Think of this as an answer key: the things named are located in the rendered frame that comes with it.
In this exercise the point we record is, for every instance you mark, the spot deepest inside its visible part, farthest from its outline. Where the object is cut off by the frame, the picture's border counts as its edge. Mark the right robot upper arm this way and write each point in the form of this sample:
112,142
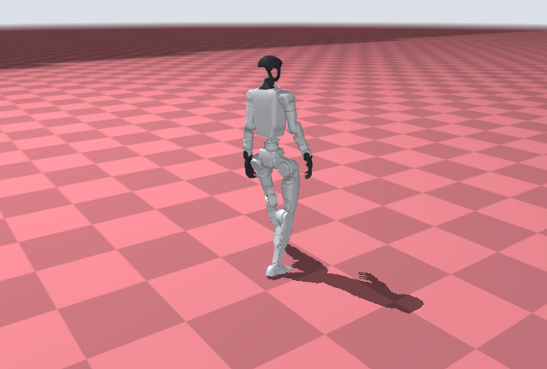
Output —
287,100

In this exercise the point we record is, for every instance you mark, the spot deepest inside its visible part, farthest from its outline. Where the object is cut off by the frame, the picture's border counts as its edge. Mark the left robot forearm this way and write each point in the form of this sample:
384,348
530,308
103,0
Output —
248,141

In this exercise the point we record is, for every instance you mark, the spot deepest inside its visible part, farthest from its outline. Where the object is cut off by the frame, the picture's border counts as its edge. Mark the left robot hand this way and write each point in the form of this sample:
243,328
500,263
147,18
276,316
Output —
248,168

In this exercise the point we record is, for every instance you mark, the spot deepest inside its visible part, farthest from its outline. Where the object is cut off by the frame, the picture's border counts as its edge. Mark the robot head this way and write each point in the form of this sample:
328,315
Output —
270,62

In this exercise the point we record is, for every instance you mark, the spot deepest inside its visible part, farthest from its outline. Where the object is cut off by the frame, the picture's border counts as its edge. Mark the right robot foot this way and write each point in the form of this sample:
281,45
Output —
273,271

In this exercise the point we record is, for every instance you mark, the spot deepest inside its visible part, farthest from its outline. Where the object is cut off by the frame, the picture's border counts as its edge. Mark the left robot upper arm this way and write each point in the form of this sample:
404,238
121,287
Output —
249,124

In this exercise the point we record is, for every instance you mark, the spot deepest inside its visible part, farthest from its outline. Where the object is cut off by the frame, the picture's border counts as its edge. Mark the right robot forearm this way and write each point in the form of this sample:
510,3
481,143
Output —
299,138

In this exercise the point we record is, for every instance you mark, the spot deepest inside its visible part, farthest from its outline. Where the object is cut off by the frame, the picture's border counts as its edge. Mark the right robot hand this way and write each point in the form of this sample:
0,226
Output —
309,164

